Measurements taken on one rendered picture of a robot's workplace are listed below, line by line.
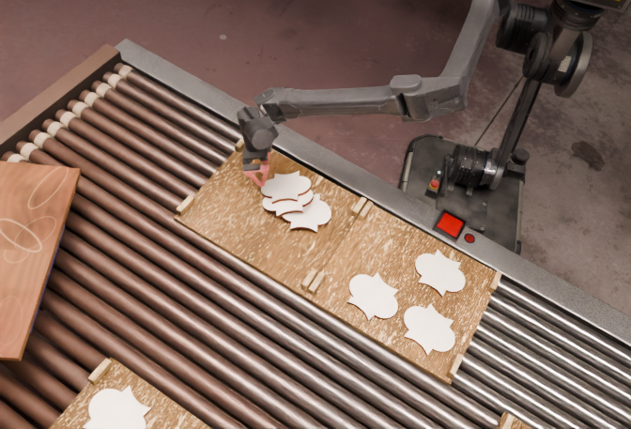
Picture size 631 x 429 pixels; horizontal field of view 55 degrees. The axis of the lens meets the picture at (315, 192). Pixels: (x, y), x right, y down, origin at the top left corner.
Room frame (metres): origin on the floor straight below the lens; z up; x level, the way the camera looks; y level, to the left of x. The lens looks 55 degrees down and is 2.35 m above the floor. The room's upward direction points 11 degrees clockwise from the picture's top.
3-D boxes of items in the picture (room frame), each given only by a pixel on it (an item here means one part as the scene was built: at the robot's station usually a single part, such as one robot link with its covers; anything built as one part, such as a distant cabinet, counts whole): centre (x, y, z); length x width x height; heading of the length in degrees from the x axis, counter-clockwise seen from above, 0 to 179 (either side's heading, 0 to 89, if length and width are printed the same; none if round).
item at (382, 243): (0.77, -0.28, 0.93); 0.41 x 0.35 x 0.02; 68
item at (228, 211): (0.92, 0.10, 0.93); 0.41 x 0.35 x 0.02; 68
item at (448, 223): (0.99, -0.39, 0.92); 0.06 x 0.06 x 0.01; 67
